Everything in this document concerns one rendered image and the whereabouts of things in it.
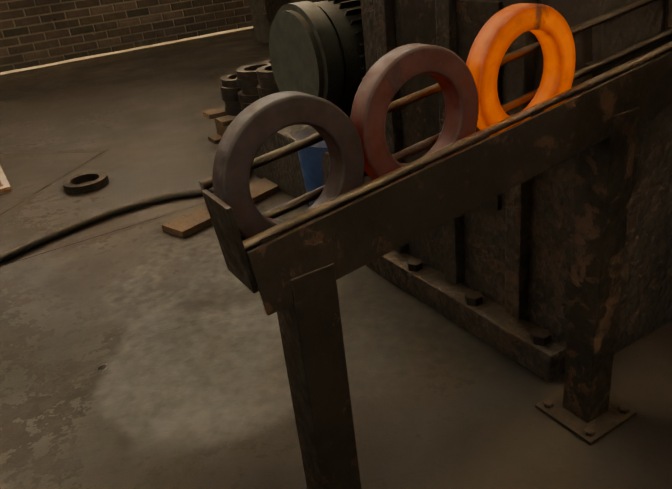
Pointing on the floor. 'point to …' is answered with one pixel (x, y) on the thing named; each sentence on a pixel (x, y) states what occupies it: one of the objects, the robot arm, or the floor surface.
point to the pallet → (241, 94)
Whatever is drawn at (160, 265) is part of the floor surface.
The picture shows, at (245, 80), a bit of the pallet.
